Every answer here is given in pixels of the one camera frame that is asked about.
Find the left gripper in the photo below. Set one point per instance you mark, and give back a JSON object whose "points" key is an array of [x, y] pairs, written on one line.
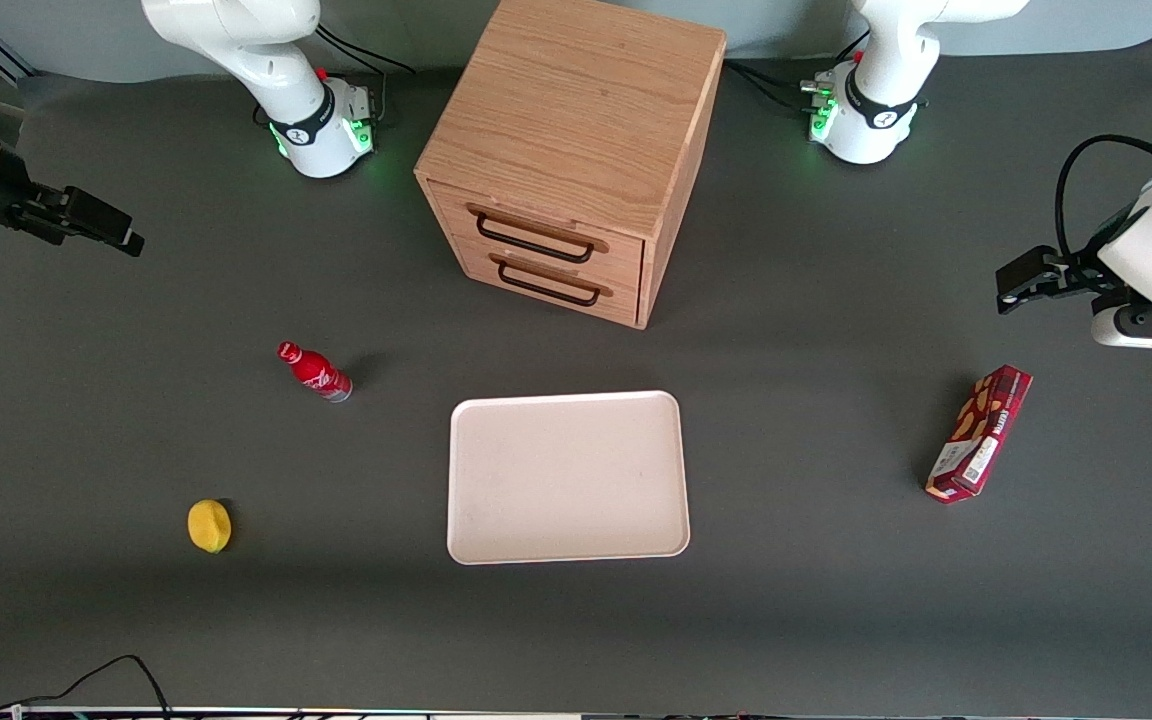
{"points": [[1074, 272]]}

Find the small red coke bottle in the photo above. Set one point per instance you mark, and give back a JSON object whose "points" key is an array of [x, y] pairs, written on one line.
{"points": [[318, 374]]}

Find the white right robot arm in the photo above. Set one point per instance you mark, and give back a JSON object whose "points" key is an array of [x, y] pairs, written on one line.
{"points": [[276, 60]]}

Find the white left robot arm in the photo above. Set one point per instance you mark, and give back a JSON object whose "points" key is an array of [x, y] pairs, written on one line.
{"points": [[881, 90]]}

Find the white rectangular plastic tray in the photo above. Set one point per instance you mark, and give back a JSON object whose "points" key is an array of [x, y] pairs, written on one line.
{"points": [[566, 480]]}

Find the red snack box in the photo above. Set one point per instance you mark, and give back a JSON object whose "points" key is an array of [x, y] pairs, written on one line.
{"points": [[981, 432]]}

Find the yellow lemon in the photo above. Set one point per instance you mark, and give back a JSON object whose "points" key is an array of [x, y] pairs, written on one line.
{"points": [[209, 526]]}

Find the wooden drawer front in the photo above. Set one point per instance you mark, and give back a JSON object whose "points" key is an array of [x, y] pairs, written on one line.
{"points": [[626, 300], [536, 215]]}

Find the wooden drawer cabinet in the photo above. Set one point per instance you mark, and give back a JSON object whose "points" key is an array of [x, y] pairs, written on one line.
{"points": [[576, 100]]}

